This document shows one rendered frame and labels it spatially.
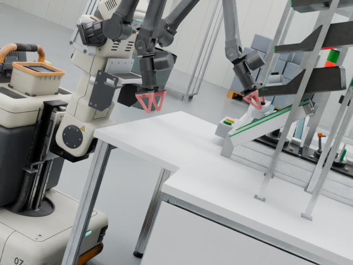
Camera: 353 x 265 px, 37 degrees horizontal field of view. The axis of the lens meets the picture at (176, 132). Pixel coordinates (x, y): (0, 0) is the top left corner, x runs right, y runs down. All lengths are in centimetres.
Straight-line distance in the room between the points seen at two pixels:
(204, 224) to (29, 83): 111
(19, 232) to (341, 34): 153
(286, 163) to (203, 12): 874
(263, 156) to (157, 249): 68
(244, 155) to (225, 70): 843
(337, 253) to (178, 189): 52
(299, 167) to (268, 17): 834
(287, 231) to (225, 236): 19
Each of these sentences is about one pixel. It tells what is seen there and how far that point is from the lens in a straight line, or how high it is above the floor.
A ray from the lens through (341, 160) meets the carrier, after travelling 237.
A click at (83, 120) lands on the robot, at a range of 230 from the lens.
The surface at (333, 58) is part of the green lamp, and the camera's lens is 250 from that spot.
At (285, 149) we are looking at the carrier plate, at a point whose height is 97.
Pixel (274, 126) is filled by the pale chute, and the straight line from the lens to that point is 187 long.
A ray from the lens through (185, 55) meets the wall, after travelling 1091.
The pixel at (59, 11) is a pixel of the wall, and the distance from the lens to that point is 1237.
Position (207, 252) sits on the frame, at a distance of 175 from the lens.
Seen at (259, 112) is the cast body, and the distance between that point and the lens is 220.
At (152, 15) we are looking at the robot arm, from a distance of 200.
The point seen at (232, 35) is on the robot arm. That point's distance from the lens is 228.
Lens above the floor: 143
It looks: 14 degrees down
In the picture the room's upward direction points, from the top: 18 degrees clockwise
